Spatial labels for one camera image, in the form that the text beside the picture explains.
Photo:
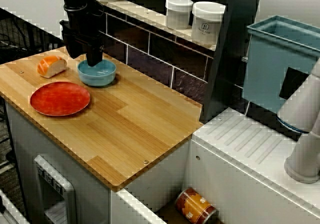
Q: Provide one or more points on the salmon sushi toy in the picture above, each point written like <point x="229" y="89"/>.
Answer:
<point x="51" y="66"/>

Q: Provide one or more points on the teal plastic bin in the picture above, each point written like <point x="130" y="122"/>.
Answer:
<point x="265" y="71"/>

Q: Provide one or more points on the white sink with drainboard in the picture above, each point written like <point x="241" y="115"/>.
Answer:
<point x="212" y="171"/>

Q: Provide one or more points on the orange soup can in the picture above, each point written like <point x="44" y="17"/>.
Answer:
<point x="195" y="206"/>

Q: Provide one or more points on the dark shelf side panel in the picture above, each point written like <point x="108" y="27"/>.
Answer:
<point x="225" y="58"/>

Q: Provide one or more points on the cream shelf board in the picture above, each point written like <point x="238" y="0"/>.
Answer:
<point x="150" y="17"/>

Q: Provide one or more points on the white toy kitchen cabinet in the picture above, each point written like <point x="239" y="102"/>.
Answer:
<point x="25" y="138"/>

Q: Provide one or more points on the white canister with logo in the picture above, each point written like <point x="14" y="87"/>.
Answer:
<point x="206" y="23"/>

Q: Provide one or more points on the grey toy faucet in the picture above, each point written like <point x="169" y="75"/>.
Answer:
<point x="300" y="113"/>

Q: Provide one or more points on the light blue bowl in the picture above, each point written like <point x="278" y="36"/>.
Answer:
<point x="100" y="78"/>

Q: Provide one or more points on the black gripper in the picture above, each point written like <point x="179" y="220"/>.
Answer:
<point x="82" y="26"/>

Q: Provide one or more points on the aluminium frame rail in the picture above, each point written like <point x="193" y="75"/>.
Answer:
<point x="7" y="206"/>

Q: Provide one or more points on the plain white lidded canister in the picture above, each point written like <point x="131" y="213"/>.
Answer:
<point x="178" y="13"/>

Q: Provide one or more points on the red round plate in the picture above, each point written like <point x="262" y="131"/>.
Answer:
<point x="60" y="98"/>

